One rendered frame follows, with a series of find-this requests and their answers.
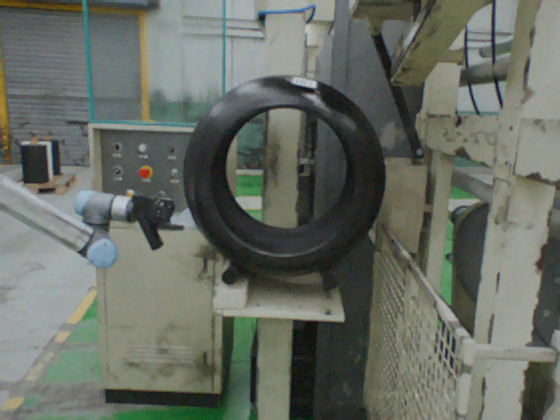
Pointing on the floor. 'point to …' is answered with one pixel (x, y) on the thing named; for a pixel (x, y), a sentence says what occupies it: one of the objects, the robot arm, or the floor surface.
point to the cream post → (279, 199)
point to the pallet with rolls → (43, 167)
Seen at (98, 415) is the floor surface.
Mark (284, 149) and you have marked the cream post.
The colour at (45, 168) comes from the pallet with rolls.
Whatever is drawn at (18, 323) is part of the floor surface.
